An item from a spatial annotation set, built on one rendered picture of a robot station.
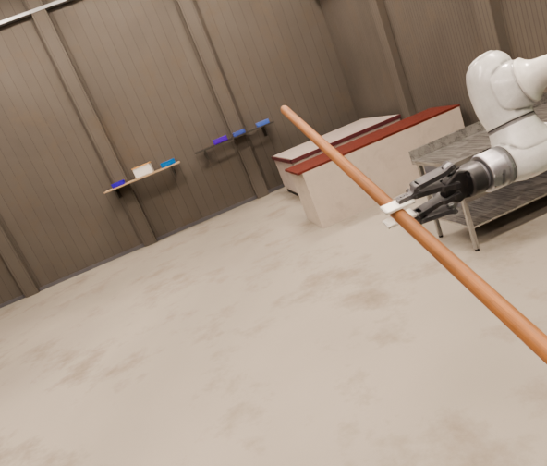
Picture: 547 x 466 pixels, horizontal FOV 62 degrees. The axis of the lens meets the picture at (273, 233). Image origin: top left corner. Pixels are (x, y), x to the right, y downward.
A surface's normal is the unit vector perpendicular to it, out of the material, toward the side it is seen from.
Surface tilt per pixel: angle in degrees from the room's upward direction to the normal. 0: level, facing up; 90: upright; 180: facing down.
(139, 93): 90
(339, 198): 90
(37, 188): 90
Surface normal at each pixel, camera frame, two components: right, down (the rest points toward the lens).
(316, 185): 0.19, 0.20
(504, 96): -0.58, 0.30
